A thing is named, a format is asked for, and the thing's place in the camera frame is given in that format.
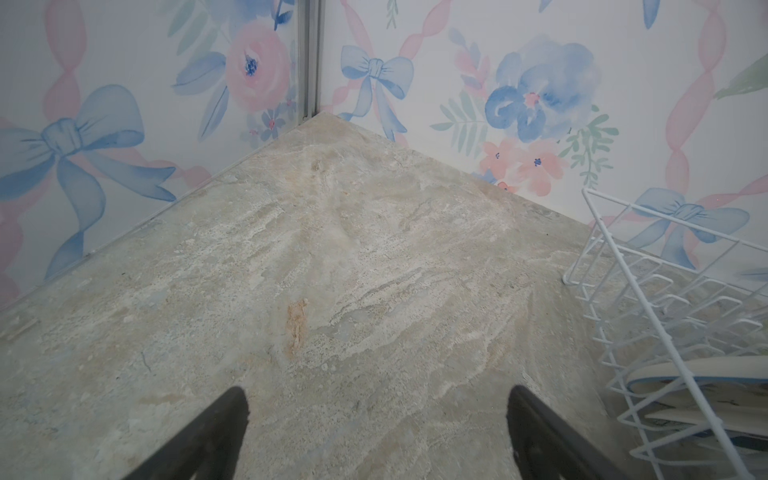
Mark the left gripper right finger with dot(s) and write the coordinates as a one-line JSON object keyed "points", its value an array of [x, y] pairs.
{"points": [[546, 447]]}

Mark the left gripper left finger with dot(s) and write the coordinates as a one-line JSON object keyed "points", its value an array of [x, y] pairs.
{"points": [[207, 448]]}

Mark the white wire dish rack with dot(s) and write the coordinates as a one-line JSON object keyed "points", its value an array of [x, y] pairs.
{"points": [[663, 279]]}

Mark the plate with fruit pattern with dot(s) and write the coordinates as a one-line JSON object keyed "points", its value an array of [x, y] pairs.
{"points": [[750, 369]]}

